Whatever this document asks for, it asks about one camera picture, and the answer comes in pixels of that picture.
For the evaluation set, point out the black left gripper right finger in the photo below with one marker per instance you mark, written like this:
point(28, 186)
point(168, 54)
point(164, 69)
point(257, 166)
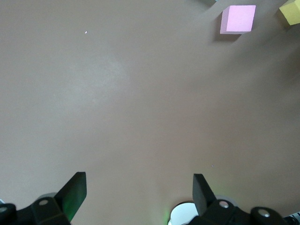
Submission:
point(201, 197)

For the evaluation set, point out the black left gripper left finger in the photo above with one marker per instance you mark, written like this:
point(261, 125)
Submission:
point(72, 194)

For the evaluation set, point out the pink foam cube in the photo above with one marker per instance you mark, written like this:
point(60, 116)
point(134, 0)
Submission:
point(239, 18)

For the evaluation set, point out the yellow foam cube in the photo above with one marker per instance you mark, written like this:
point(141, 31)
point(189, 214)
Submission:
point(291, 12)

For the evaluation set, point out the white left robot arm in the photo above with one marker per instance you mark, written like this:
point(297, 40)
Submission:
point(182, 213)

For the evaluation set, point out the brown paper table cover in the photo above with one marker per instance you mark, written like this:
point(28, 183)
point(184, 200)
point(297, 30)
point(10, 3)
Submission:
point(140, 93)

